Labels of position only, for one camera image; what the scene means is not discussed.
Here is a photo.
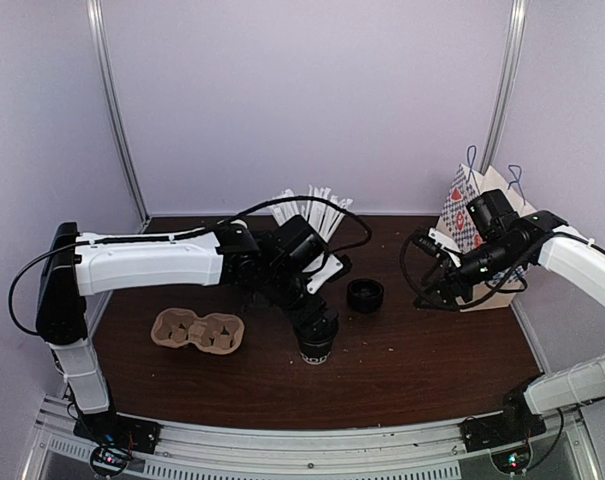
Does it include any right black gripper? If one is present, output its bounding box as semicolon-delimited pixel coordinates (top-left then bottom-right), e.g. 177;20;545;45
414;236;524;311

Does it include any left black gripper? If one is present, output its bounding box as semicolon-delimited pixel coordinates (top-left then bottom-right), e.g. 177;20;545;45
260;265;339;341

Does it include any black coffee cup lid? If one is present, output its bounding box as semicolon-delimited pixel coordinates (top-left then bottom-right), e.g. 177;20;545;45
294;314;339;348

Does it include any single black paper cup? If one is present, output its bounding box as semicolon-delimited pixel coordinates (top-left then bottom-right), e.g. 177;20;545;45
295;325;339;365

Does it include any stack of black lids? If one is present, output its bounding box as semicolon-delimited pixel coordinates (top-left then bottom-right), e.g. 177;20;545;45
346;278;384;314

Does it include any checkered paper takeout bag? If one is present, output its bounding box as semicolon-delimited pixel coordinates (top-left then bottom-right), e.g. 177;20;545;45
429;145;535;311

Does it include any cardboard cup carrier tray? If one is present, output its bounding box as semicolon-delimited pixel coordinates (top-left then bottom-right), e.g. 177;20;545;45
151;308;245;356

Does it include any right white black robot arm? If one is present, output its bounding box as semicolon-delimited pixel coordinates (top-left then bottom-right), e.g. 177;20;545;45
405;189;605;442

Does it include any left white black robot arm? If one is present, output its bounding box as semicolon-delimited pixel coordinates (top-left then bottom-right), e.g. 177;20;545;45
36;215;343;444

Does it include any bundle of wrapped white straws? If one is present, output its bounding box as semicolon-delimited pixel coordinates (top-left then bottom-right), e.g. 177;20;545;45
268;185;353;241

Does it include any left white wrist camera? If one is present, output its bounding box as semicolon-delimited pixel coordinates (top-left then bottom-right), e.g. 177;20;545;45
303;254;352;294

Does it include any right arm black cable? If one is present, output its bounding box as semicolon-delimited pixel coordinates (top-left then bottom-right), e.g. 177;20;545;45
399;229;528;309

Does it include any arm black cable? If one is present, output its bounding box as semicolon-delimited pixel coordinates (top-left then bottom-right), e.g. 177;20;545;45
9;197;373;336
399;229;528;309

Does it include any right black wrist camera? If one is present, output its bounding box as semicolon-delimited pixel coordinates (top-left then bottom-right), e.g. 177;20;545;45
413;227;461;258

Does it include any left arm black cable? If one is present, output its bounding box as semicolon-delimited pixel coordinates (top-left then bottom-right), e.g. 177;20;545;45
9;197;373;336

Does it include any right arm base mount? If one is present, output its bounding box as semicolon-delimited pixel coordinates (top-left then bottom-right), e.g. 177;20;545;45
459;414;547;452

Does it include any aluminium front frame rail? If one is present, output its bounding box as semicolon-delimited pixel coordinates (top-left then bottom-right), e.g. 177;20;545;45
21;394;598;480

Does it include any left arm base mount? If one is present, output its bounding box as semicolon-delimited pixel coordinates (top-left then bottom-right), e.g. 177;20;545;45
73;411;161;454

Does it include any right aluminium corner post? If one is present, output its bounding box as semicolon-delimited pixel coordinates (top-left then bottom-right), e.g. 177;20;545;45
480;0;528;174

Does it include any aluminium corner post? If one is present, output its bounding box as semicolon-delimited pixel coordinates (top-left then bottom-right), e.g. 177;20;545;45
86;0;150;224
480;0;528;174

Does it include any left aluminium corner post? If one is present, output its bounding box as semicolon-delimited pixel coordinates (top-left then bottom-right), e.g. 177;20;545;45
86;0;150;224

